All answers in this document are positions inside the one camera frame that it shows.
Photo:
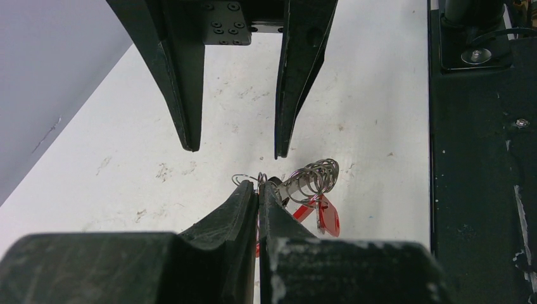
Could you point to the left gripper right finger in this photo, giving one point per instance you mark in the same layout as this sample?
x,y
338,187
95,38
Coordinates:
x,y
297,267

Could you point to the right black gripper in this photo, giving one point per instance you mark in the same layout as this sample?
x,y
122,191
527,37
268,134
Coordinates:
x,y
171,37

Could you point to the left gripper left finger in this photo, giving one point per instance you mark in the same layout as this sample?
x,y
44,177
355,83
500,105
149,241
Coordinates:
x,y
213,261

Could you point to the metal keyring organizer red handle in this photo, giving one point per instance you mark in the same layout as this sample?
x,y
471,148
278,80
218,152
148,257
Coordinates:
x,y
305,186

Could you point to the key with red tag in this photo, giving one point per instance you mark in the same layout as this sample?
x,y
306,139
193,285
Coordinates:
x,y
323,216

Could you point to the black mounting base plate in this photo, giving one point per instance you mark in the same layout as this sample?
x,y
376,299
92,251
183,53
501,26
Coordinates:
x,y
482,125

